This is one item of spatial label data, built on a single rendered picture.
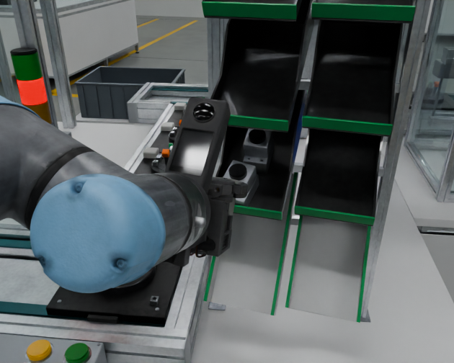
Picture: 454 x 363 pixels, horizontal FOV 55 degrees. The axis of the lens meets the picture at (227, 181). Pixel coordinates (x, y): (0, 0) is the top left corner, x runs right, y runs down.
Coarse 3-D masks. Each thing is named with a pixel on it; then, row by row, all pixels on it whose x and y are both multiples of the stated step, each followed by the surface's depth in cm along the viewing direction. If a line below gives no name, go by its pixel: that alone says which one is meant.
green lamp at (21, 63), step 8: (16, 56) 84; (24, 56) 84; (32, 56) 86; (16, 64) 85; (24, 64) 85; (32, 64) 86; (16, 72) 86; (24, 72) 86; (32, 72) 86; (40, 72) 88; (24, 80) 87
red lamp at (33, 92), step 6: (42, 78) 89; (18, 84) 88; (24, 84) 87; (30, 84) 87; (36, 84) 88; (42, 84) 89; (24, 90) 88; (30, 90) 88; (36, 90) 88; (42, 90) 89; (24, 96) 88; (30, 96) 88; (36, 96) 89; (42, 96) 90; (24, 102) 89; (30, 102) 89; (36, 102) 89; (42, 102) 90
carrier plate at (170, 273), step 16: (160, 272) 95; (176, 272) 95; (64, 288) 91; (144, 288) 91; (160, 288) 91; (176, 288) 93; (48, 304) 87; (64, 304) 87; (80, 304) 87; (96, 304) 87; (112, 304) 87; (128, 304) 87; (144, 304) 87; (160, 304) 87; (128, 320) 85; (144, 320) 84; (160, 320) 84
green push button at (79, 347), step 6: (72, 348) 77; (78, 348) 77; (84, 348) 77; (66, 354) 76; (72, 354) 76; (78, 354) 76; (84, 354) 76; (66, 360) 75; (72, 360) 75; (78, 360) 75; (84, 360) 76
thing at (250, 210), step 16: (304, 96) 83; (240, 128) 88; (224, 144) 80; (240, 144) 85; (288, 144) 84; (224, 160) 82; (240, 160) 83; (272, 160) 82; (288, 160) 81; (272, 176) 79; (288, 176) 76; (256, 192) 78; (272, 192) 77; (240, 208) 74; (256, 208) 73; (272, 208) 75
